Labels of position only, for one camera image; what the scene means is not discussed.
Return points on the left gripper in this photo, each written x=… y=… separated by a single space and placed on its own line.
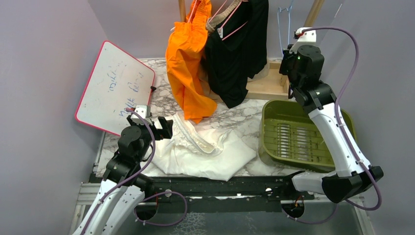
x=166 y=132

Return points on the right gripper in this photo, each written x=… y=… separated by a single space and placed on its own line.
x=288 y=56

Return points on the white shorts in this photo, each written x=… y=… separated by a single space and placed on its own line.
x=216 y=154

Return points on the blue wire hanger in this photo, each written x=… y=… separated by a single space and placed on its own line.
x=279 y=12

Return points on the olive green plastic basket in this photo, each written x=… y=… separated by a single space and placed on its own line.
x=292 y=138

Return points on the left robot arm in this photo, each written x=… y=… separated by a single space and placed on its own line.
x=124 y=186

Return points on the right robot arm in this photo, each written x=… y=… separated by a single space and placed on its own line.
x=353 y=173

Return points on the black shorts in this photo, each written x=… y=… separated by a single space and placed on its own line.
x=237 y=52

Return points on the orange shorts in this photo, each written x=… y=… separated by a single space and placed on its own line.
x=183 y=57

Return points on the wooden clothes rack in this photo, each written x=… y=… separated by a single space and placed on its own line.
x=271 y=85

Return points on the pink framed whiteboard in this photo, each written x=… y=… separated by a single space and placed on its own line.
x=117 y=81

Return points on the beige garment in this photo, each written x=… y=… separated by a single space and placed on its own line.
x=220 y=17

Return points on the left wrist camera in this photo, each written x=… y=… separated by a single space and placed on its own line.
x=140 y=114

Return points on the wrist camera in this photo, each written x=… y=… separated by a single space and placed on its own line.
x=303 y=38
x=140 y=114

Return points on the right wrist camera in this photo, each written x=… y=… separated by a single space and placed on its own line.
x=303 y=38

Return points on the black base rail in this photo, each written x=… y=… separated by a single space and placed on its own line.
x=239 y=194

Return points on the pink wire hanger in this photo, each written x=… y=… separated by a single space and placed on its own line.
x=227 y=16

